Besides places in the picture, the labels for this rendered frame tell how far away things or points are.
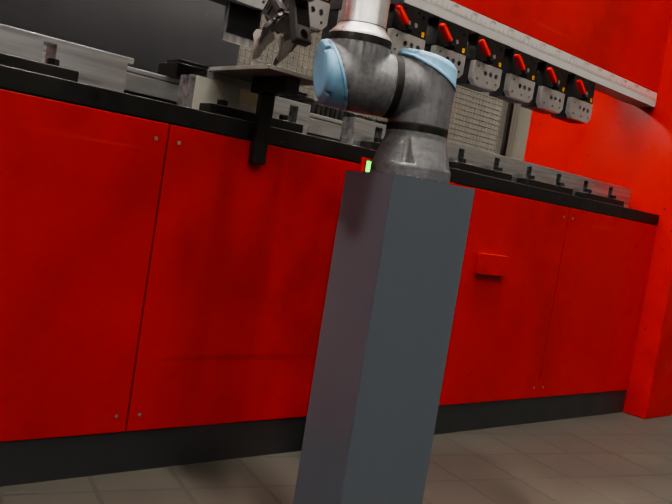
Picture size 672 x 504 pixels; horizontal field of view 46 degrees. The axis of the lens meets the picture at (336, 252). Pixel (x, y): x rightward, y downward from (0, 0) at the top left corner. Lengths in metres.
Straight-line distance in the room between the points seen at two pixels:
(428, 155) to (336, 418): 0.51
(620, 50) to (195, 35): 1.75
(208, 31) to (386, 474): 1.68
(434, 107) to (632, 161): 2.40
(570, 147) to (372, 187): 2.60
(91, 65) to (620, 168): 2.56
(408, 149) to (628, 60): 2.22
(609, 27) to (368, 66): 2.12
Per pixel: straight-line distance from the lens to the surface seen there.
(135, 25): 2.59
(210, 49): 2.72
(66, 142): 1.78
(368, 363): 1.41
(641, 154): 3.79
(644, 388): 3.72
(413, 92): 1.45
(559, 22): 3.16
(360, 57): 1.43
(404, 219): 1.40
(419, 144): 1.45
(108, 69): 1.95
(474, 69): 2.76
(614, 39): 3.48
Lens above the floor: 0.71
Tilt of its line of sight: 4 degrees down
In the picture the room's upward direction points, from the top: 9 degrees clockwise
